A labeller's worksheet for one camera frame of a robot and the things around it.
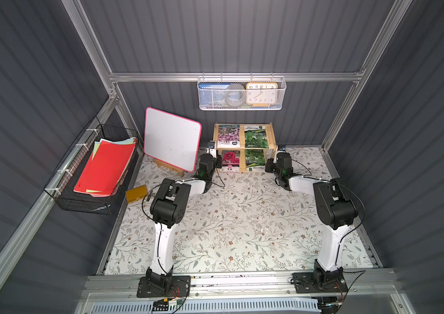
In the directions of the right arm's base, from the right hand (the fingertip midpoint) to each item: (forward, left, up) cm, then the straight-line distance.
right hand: (275, 158), depth 102 cm
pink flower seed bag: (+5, +24, -8) cm, 25 cm away
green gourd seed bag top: (+4, +11, +11) cm, 16 cm away
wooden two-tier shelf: (-3, +17, +11) cm, 20 cm away
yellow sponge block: (-17, +72, -8) cm, 74 cm away
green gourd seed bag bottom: (+6, +10, -8) cm, 14 cm away
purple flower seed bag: (+4, +25, +12) cm, 28 cm away
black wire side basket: (-36, +77, +26) cm, 89 cm away
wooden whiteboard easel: (-2, +57, -7) cm, 58 cm away
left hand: (+2, +32, +5) cm, 32 cm away
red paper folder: (-23, +70, +22) cm, 77 cm away
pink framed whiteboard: (+5, +54, +9) cm, 55 cm away
